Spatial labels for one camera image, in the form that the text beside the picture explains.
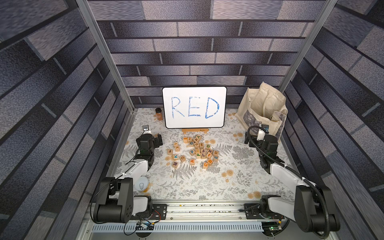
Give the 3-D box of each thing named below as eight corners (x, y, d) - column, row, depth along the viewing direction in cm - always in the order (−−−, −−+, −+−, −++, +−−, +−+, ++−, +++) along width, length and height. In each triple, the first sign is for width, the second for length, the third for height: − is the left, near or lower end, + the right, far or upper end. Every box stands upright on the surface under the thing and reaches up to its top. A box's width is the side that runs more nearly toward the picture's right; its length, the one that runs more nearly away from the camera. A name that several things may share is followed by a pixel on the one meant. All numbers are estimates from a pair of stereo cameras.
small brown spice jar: (157, 122, 114) (154, 113, 106) (158, 116, 118) (155, 107, 110) (162, 122, 114) (160, 113, 106) (163, 116, 118) (161, 107, 110)
